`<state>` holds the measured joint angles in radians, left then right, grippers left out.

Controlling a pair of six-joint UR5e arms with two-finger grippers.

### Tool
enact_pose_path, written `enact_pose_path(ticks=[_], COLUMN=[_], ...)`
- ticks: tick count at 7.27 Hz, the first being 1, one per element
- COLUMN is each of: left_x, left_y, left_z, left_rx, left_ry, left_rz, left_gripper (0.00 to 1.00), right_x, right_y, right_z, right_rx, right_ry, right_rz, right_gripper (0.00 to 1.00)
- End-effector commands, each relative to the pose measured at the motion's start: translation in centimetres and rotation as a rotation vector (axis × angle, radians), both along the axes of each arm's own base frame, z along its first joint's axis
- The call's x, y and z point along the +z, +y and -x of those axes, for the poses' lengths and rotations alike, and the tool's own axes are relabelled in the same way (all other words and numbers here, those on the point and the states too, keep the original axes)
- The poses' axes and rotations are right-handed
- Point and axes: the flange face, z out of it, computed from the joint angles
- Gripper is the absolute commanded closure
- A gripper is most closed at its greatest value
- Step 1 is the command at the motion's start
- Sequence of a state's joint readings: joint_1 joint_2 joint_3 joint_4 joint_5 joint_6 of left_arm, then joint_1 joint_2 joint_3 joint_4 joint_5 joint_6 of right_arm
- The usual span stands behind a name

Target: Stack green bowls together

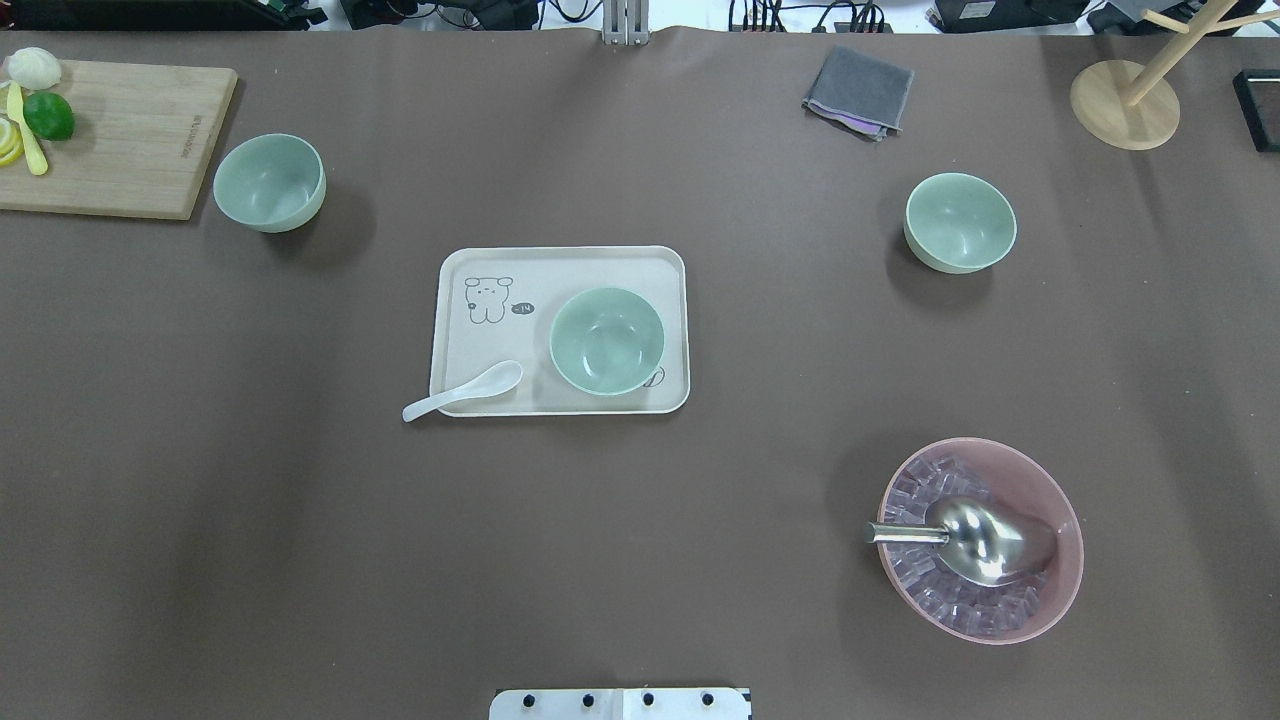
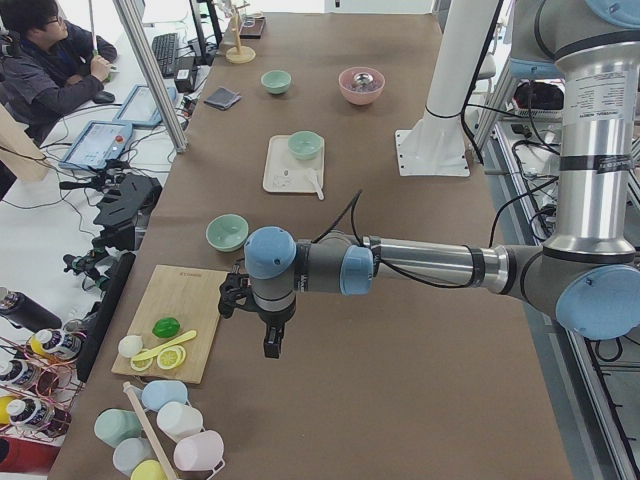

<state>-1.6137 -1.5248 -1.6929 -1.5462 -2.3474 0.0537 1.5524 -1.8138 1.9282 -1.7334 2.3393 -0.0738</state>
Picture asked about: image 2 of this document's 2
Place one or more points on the pink cup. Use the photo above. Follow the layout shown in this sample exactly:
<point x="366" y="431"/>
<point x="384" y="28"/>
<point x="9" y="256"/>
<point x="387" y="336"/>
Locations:
<point x="200" y="452"/>

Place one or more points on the white egg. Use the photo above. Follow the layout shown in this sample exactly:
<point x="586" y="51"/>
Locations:
<point x="130" y="346"/>

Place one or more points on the green bowl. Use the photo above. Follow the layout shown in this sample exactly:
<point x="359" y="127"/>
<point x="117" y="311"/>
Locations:
<point x="276" y="82"/>
<point x="304" y="145"/>
<point x="227" y="232"/>

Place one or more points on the grey translucent cup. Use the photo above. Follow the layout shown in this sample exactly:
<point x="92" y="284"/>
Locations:
<point x="130" y="453"/>

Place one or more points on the blue teach pendant far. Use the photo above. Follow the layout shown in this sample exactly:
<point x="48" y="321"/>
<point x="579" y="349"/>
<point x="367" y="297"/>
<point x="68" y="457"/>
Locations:
<point x="139" y="108"/>

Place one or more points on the bamboo cutting board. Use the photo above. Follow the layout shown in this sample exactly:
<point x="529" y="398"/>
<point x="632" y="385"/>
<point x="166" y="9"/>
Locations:
<point x="190" y="296"/>

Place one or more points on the white cup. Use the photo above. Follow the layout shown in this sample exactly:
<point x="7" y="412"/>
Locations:
<point x="179" y="421"/>

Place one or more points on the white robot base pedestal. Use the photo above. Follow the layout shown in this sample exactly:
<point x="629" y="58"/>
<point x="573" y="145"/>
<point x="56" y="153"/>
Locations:
<point x="435" y="146"/>

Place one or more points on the metal scoop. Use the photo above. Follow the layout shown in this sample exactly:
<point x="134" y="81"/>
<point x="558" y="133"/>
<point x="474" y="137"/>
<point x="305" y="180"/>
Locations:
<point x="362" y="82"/>

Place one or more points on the green lime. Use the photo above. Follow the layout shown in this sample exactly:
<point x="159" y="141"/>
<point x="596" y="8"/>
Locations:
<point x="166" y="327"/>

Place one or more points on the pink bowl with ice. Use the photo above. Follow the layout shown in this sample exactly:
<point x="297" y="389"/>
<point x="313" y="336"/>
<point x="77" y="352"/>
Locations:
<point x="360" y="98"/>

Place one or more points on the green cup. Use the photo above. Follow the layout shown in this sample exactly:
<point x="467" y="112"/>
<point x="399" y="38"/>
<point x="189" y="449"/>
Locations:
<point x="113" y="426"/>

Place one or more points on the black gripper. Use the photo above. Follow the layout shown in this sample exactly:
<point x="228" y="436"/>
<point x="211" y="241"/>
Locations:
<point x="272" y="320"/>

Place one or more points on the aluminium frame post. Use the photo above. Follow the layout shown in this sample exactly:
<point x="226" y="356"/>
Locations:
<point x="132" y="24"/>

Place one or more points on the blue teach pendant near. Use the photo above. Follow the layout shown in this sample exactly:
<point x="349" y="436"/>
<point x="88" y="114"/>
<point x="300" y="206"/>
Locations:
<point x="99" y="143"/>

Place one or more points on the green bowl on tray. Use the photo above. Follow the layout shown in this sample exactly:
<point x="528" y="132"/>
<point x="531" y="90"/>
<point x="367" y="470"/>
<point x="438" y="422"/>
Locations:
<point x="304" y="145"/>

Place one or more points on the black thermos bottle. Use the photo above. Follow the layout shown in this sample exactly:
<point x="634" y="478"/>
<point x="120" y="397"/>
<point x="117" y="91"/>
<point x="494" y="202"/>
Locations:
<point x="24" y="312"/>

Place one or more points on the yellow plastic knife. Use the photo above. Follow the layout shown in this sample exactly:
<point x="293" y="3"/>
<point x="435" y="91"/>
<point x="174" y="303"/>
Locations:
<point x="156" y="350"/>

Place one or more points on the wooden cup tree stand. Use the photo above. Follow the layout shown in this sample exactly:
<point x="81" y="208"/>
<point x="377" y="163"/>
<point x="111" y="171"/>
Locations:
<point x="239" y="53"/>

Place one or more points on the white ceramic spoon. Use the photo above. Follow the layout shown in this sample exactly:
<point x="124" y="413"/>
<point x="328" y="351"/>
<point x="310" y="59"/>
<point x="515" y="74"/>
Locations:
<point x="312" y="177"/>

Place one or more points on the yellow cup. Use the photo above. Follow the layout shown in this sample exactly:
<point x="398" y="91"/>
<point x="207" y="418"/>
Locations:
<point x="148" y="470"/>

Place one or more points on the seated person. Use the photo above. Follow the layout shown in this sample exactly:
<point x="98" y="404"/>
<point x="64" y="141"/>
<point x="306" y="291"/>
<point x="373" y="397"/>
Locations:
<point x="60" y="67"/>

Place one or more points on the lemon slice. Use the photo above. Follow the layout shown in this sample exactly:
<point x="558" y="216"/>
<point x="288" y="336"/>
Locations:
<point x="171" y="357"/>

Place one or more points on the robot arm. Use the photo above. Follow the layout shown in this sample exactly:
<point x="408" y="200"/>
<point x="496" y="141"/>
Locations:
<point x="583" y="276"/>

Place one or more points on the blue teach pendant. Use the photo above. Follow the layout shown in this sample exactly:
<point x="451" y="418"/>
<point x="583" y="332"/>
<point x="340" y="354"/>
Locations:
<point x="99" y="143"/>
<point x="139" y="108"/>

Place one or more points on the grey folded cloth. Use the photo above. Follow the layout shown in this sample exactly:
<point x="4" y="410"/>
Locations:
<point x="222" y="98"/>

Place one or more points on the light blue cup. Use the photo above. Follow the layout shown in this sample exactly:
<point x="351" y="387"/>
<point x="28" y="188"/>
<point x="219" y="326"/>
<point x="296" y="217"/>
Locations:
<point x="158" y="393"/>

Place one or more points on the cream serving tray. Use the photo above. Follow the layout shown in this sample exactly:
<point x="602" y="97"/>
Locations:
<point x="283" y="173"/>

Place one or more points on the black keyboard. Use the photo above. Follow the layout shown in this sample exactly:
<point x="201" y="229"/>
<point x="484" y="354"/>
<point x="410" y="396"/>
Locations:
<point x="164" y="48"/>

